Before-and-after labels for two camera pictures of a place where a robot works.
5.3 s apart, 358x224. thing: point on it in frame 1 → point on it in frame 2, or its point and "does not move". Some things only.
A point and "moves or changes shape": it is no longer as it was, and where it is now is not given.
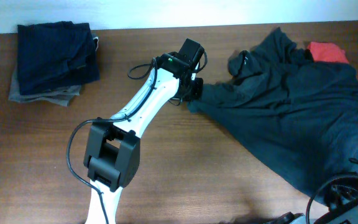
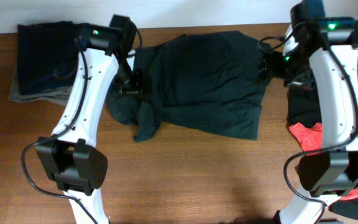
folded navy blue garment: (54, 55) does not move
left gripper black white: (197, 92) → (136, 86)
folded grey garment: (59, 97) does not move
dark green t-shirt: (314, 122) moves or changes shape
